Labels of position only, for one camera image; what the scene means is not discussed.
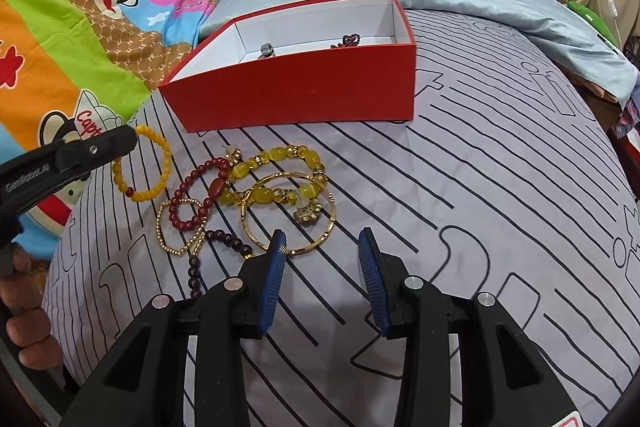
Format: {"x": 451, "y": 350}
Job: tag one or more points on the red cardboard box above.
{"x": 336, "y": 60}

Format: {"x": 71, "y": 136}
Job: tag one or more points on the silver metal watch band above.
{"x": 266, "y": 51}

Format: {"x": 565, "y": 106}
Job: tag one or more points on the gold bangle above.
{"x": 290, "y": 189}

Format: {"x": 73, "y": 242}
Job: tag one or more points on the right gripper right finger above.
{"x": 505, "y": 380}

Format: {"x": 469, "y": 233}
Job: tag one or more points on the left human hand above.
{"x": 30, "y": 328}

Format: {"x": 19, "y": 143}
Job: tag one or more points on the colourful monkey cartoon blanket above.
{"x": 71, "y": 69}

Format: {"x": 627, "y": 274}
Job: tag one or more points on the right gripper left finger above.
{"x": 140, "y": 381}

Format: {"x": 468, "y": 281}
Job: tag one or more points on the gold flower charm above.
{"x": 309, "y": 214}

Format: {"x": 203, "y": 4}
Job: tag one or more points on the green object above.
{"x": 594, "y": 20}

